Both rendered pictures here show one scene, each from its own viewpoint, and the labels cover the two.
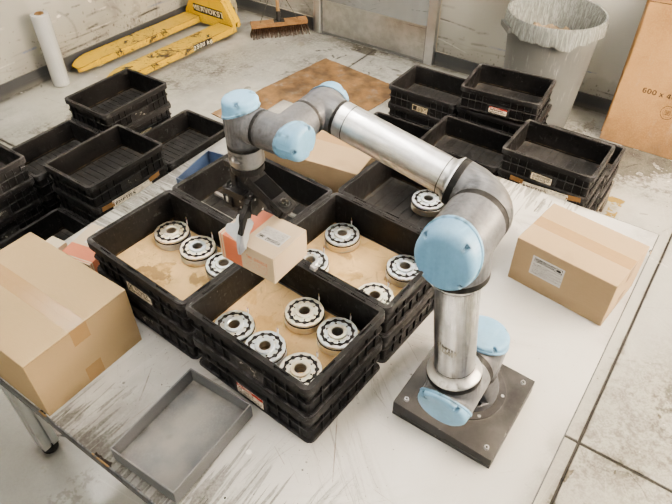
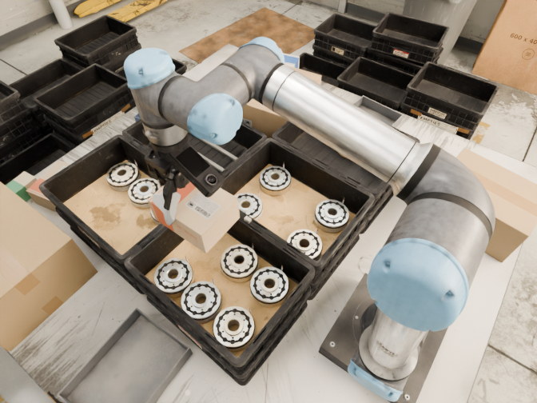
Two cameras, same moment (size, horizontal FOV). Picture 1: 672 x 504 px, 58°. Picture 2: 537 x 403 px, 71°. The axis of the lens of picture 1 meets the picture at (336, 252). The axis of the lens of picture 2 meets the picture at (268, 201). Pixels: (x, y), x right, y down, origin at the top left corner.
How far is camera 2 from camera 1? 61 cm
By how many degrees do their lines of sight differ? 10
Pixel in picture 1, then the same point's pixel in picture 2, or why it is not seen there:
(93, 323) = (41, 273)
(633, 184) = (496, 111)
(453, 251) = (427, 296)
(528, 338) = not seen: hidden behind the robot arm
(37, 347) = not seen: outside the picture
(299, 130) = (220, 108)
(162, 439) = (109, 378)
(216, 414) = (160, 352)
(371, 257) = (301, 200)
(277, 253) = (206, 227)
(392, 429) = (318, 369)
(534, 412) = (447, 353)
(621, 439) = not seen: hidden behind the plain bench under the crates
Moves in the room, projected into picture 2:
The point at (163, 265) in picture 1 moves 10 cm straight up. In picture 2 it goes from (114, 206) to (103, 185)
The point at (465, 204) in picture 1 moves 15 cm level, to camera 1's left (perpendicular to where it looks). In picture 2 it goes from (441, 221) to (322, 220)
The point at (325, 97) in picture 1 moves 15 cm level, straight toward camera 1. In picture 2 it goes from (256, 59) to (254, 121)
